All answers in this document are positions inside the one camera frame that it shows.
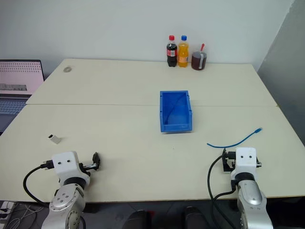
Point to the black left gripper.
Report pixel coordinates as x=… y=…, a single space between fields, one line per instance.
x=86 y=167

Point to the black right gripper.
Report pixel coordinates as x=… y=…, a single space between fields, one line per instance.
x=230 y=165

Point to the small grey white block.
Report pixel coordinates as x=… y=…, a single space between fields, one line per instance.
x=54 y=138

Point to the dark rounded shape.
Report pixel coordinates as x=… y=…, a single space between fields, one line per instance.
x=138 y=220
x=194 y=218

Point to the blue plastic storage bin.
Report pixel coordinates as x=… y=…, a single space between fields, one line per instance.
x=176 y=114

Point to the grey partition panel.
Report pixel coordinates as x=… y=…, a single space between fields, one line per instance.
x=286 y=71

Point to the white power strip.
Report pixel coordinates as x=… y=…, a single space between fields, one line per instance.
x=6 y=208

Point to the jar of dark liquid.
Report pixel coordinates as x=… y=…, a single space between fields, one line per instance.
x=198 y=60

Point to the open laptop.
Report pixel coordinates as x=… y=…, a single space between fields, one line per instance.
x=16 y=81

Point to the orange soda bottle blue cap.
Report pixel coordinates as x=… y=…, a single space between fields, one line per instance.
x=183 y=53

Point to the cola bottle red cap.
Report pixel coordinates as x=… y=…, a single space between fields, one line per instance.
x=171 y=53

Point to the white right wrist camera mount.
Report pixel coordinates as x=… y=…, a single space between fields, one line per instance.
x=246 y=161

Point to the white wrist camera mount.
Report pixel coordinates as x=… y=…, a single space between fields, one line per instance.
x=246 y=161
x=65 y=164

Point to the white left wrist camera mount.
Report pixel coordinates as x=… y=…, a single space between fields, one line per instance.
x=65 y=164

